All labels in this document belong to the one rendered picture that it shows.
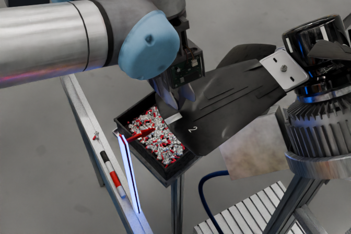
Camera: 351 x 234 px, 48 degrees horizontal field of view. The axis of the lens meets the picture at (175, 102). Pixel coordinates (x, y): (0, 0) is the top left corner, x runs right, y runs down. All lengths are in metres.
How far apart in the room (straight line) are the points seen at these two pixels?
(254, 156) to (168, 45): 0.53
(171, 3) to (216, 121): 0.25
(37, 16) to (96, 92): 1.90
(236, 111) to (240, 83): 0.07
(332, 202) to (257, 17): 1.28
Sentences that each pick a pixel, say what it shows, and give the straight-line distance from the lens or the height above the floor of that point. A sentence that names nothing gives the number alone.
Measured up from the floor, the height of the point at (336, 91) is 1.18.
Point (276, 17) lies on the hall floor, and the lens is 2.75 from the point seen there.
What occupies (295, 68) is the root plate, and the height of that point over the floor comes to 1.19.
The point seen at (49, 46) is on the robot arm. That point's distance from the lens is 0.40.
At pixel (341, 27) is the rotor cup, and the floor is 1.25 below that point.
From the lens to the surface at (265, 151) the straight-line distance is 0.91.
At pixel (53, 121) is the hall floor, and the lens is 2.23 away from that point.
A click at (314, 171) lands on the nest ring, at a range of 0.83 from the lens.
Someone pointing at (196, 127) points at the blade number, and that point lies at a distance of 0.72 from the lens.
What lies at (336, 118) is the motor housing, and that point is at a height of 1.16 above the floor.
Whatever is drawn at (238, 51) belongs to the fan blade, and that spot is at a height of 1.00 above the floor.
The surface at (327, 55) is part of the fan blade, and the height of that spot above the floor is 1.42.
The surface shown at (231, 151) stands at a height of 0.98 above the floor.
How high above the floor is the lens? 1.79
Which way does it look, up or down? 54 degrees down
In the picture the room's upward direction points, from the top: straight up
